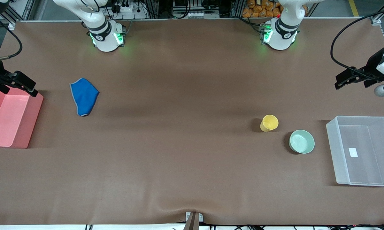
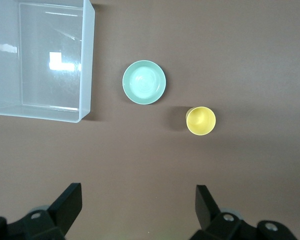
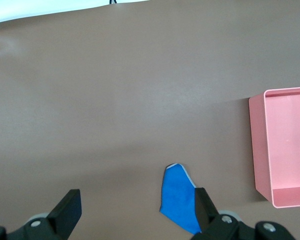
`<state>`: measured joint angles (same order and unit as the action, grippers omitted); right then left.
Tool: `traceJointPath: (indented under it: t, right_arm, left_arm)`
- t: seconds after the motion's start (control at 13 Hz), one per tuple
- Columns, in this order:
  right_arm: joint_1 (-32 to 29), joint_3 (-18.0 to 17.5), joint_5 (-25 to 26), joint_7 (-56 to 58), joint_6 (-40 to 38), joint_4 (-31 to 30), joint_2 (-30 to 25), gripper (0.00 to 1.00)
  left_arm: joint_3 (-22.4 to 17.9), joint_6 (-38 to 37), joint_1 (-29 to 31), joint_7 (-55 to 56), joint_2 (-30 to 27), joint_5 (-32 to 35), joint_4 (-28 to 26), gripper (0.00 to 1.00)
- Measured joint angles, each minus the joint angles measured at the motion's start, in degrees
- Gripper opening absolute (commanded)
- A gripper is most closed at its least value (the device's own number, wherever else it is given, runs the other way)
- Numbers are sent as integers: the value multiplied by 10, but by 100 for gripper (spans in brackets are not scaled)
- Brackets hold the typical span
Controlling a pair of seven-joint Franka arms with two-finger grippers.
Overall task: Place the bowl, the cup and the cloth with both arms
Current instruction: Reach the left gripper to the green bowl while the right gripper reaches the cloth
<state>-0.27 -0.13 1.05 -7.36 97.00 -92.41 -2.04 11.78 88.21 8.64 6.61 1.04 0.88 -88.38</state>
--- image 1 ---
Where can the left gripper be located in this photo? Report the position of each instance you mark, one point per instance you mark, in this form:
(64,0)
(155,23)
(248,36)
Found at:
(370,69)

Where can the blue cloth with grey hem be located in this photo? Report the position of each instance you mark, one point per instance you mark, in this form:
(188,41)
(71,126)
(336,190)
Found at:
(84,95)

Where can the mint green bowl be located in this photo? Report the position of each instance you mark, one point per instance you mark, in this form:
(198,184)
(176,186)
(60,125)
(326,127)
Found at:
(302,142)

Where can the yellow cup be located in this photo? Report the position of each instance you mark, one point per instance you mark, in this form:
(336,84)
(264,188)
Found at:
(269,123)

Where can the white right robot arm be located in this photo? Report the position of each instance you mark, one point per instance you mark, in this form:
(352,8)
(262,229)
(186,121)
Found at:
(105,38)

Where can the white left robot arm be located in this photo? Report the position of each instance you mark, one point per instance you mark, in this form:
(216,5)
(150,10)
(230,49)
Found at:
(280,36)

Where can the pink plastic bin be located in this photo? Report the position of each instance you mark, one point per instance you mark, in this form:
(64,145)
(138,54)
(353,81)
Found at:
(10,121)

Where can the clear plastic bin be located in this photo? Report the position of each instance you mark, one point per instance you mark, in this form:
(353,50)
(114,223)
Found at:
(361,150)

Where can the white label sticker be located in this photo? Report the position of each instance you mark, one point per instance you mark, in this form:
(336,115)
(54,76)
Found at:
(353,152)

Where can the white power strip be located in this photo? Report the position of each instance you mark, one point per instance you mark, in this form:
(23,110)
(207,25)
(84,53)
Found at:
(137,14)

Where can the brown table cover mat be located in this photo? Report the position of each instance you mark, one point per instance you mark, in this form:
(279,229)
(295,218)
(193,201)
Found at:
(179,127)

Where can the metal table edge clamp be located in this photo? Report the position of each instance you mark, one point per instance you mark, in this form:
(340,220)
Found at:
(193,222)

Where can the aluminium frame corner bracket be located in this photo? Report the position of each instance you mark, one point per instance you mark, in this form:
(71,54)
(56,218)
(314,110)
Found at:
(11,26)
(376,20)

